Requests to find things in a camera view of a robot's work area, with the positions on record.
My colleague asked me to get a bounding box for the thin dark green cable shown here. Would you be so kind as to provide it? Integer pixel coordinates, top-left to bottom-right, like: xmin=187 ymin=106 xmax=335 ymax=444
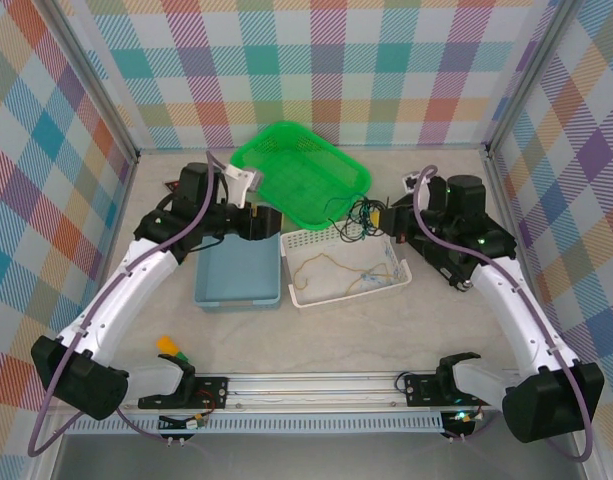
xmin=325 ymin=192 xmax=382 ymax=236
xmin=346 ymin=198 xmax=381 ymax=237

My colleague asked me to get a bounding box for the white plastic perforated basket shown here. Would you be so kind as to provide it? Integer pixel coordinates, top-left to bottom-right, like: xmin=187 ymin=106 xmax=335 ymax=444
xmin=279 ymin=213 xmax=413 ymax=309

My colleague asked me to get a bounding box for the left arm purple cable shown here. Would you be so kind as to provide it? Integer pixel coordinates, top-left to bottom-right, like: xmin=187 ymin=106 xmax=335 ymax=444
xmin=28 ymin=152 xmax=225 ymax=457

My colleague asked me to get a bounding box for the slotted grey cable duct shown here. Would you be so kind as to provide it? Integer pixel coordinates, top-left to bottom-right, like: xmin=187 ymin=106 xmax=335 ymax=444
xmin=65 ymin=412 xmax=445 ymax=435

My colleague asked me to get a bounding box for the yellow power connector with wires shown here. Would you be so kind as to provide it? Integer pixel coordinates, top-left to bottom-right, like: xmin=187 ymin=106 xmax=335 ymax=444
xmin=443 ymin=407 xmax=486 ymax=445
xmin=158 ymin=412 xmax=211 ymax=447

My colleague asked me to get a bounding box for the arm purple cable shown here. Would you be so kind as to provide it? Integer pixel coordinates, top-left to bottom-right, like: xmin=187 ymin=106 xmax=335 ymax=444
xmin=28 ymin=152 xmax=225 ymax=457
xmin=415 ymin=166 xmax=595 ymax=462

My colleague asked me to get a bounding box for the aluminium mounting rail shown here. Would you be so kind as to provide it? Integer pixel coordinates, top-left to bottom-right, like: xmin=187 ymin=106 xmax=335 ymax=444
xmin=40 ymin=367 xmax=595 ymax=416

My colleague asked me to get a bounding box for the thin yellow cable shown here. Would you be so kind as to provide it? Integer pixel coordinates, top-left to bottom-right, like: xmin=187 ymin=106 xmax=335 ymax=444
xmin=291 ymin=252 xmax=393 ymax=296

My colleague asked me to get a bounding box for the green plastic mesh basket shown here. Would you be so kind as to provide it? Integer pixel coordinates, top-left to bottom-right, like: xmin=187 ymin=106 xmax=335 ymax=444
xmin=229 ymin=121 xmax=372 ymax=231

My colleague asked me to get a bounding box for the yellow and green block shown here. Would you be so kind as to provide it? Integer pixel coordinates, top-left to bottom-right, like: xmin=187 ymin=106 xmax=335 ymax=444
xmin=156 ymin=335 xmax=190 ymax=364

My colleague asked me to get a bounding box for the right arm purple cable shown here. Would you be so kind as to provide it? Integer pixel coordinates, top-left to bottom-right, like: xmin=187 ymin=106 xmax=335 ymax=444
xmin=415 ymin=166 xmax=595 ymax=462

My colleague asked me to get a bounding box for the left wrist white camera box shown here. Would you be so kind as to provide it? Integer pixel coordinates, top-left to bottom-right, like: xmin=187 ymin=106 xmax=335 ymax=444
xmin=222 ymin=163 xmax=265 ymax=209

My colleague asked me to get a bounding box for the aluminium frame post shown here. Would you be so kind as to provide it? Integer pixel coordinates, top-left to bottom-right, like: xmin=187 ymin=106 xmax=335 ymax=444
xmin=482 ymin=0 xmax=585 ymax=154
xmin=45 ymin=0 xmax=140 ymax=162

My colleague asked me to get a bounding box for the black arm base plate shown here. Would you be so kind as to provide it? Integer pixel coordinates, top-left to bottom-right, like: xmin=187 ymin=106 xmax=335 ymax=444
xmin=404 ymin=372 xmax=496 ymax=407
xmin=138 ymin=375 xmax=230 ymax=411

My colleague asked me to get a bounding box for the thin black cable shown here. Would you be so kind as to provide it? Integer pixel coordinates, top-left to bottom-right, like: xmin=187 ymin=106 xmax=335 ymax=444
xmin=338 ymin=197 xmax=387 ymax=244
xmin=335 ymin=198 xmax=387 ymax=244

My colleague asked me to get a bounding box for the light blue plastic tray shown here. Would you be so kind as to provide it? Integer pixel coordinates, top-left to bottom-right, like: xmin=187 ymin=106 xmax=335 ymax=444
xmin=194 ymin=202 xmax=282 ymax=314

